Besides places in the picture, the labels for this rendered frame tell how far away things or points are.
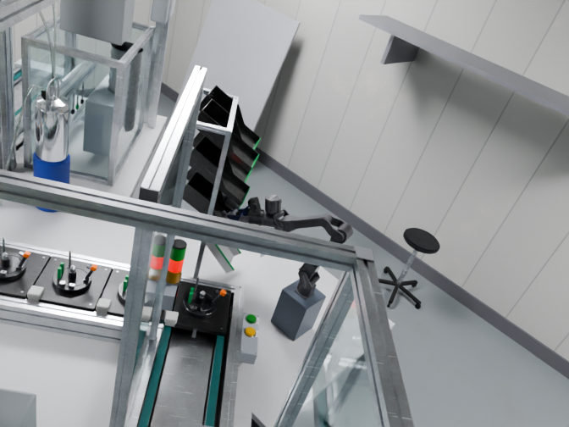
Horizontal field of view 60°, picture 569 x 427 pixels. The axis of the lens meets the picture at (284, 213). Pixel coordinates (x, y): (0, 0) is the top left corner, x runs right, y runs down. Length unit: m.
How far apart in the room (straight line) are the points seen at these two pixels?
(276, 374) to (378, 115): 2.77
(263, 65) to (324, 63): 0.55
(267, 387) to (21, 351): 0.89
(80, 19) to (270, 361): 1.83
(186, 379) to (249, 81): 3.32
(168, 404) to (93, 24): 1.80
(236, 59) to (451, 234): 2.49
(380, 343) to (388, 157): 3.71
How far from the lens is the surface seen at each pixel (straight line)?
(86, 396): 1.90
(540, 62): 3.83
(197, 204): 2.03
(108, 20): 2.69
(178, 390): 1.86
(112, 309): 2.00
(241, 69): 4.79
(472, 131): 4.00
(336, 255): 0.78
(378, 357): 0.65
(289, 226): 1.96
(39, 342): 2.05
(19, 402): 0.85
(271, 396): 1.99
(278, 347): 2.15
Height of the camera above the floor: 2.43
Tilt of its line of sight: 33 degrees down
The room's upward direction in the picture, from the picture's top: 18 degrees clockwise
